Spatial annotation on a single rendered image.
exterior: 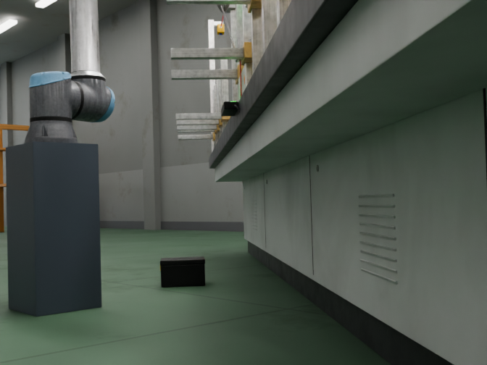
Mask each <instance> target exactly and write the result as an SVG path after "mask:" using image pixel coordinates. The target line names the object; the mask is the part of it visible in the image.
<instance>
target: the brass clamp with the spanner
mask: <svg viewBox="0 0 487 365"><path fill-rule="evenodd" d="M242 48H243V59H242V60H241V65H244V64H245V63H252V50H251V42H244V44H243V47H242Z"/></svg>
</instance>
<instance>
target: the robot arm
mask: <svg viewBox="0 0 487 365"><path fill-rule="evenodd" d="M69 8H70V48H71V68H72V72H71V74H70V73H68V72H58V71H54V72H39V73H35V74H33V75H31V76H30V85H29V96H30V127H29V129H28V132H27V135H26V137H25V143H29V142H33V141H35V142H53V143H78V139H77V136H76V134H75V131H74V129H73V127H72V120H77V121H84V122H103V121H104V120H106V119H107V118H108V117H109V116H110V115H111V114H112V112H113V110H114V107H115V95H114V93H113V91H112V90H111V89H110V88H108V87H107V86H106V78H105V77H104V76H103V75H102V74H101V73H100V56H99V18H98V0H69Z"/></svg>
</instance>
